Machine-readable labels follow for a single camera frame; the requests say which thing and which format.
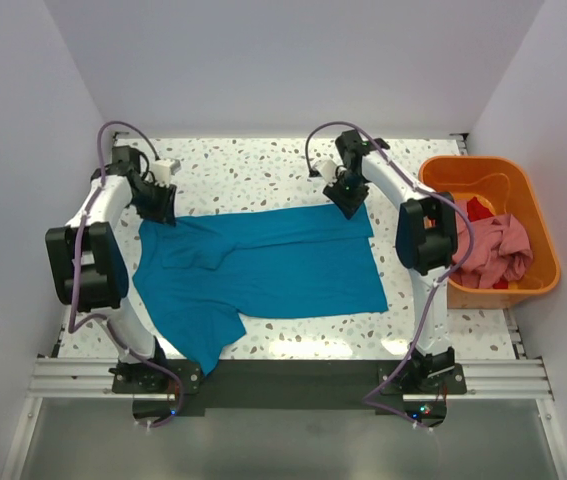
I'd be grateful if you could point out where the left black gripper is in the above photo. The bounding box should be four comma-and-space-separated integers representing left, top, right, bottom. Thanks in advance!
130, 179, 176, 227

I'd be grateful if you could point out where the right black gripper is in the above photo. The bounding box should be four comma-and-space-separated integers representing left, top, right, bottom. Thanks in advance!
323, 171, 370, 219

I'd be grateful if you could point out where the blue t shirt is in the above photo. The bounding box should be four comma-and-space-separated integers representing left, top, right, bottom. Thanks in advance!
133, 204, 388, 373

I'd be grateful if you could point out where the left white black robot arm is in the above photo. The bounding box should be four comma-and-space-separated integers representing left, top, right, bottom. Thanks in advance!
45, 145, 176, 392

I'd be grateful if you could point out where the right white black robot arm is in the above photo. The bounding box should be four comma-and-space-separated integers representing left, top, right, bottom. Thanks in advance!
319, 130, 458, 393

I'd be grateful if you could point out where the red t shirt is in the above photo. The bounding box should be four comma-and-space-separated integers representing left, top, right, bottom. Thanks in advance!
466, 197, 494, 223

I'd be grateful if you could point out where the orange plastic basket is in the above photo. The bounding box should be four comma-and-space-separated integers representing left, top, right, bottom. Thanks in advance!
419, 156, 560, 309

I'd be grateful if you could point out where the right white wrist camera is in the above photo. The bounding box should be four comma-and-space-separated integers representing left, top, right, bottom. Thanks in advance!
313, 159, 343, 185

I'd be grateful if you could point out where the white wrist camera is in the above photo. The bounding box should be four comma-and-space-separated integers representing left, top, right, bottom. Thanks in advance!
313, 159, 343, 185
150, 158, 181, 186

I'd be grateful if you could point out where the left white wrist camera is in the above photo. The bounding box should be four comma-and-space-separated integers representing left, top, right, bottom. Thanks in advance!
150, 158, 181, 186

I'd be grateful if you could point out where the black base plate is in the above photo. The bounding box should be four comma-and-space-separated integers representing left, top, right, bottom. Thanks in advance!
109, 360, 467, 423

